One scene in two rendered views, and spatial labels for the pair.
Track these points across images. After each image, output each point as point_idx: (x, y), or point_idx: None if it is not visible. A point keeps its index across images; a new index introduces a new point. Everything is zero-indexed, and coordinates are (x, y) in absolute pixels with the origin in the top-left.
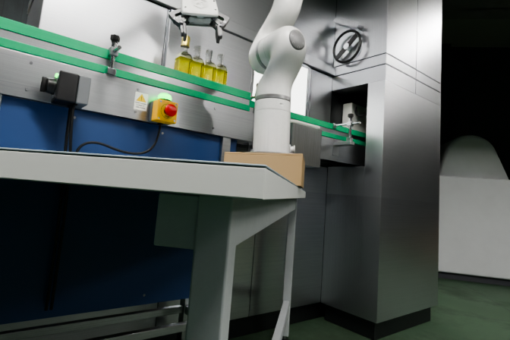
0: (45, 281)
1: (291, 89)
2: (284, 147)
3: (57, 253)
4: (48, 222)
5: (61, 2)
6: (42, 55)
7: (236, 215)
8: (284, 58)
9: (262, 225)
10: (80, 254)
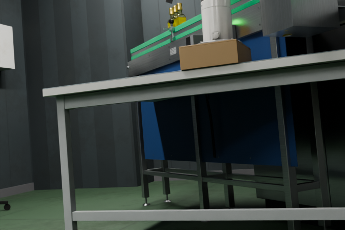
0: (216, 144)
1: None
2: (206, 38)
3: (216, 129)
4: (212, 113)
5: None
6: (197, 29)
7: (60, 100)
8: None
9: (114, 101)
10: (223, 130)
